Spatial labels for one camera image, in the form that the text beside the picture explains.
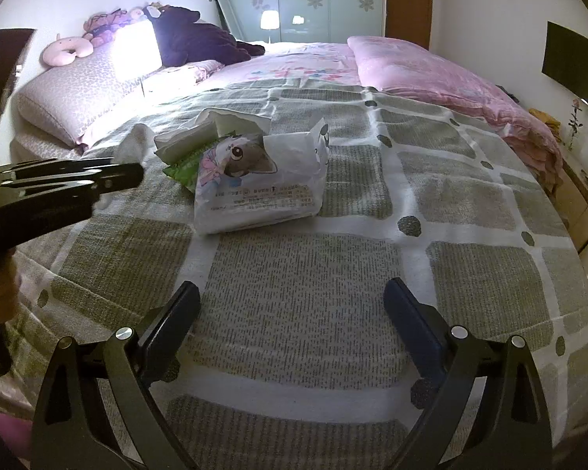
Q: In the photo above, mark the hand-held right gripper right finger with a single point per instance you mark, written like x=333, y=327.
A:
x=416, y=333

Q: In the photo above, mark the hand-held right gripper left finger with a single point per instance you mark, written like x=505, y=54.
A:
x=176, y=323

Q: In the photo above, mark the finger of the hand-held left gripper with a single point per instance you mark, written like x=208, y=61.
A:
x=54, y=195
x=117, y=175

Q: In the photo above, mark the cat print plastic bag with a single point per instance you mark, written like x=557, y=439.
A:
x=255, y=205

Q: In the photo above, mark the person's left hand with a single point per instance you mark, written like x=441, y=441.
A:
x=5, y=284

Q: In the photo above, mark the patterned mattress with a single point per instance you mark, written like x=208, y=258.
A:
x=39, y=149

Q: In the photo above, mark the green packet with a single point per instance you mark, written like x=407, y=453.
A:
x=184, y=169

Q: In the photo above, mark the patterned pillow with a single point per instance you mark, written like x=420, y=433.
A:
x=63, y=98

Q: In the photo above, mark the green checkered blanket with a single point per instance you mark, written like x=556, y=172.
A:
x=299, y=303

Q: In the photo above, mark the lit table lamp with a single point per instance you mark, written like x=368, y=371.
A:
x=135, y=46

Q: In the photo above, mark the pink neck pillow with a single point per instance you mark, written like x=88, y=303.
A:
x=54, y=56

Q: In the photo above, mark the pink plush toy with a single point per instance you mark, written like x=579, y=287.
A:
x=105, y=24

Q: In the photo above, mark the dark purple plush toy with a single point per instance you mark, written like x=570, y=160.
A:
x=191, y=34

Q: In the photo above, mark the pink floral bedsheet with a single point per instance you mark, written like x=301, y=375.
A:
x=284, y=63

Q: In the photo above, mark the wooden cabinet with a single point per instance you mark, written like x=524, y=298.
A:
x=580, y=205

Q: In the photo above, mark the magenta cloth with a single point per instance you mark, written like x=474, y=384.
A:
x=0, y=435

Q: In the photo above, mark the yellow cloth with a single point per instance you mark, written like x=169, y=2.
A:
x=544, y=120

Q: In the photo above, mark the pink quilt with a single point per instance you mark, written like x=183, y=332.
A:
x=421, y=73

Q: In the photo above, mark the artificial flower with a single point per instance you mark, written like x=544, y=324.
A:
x=576, y=105

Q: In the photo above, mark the wooden door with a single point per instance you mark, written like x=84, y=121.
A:
x=409, y=0

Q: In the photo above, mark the wall television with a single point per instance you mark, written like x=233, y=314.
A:
x=573, y=58

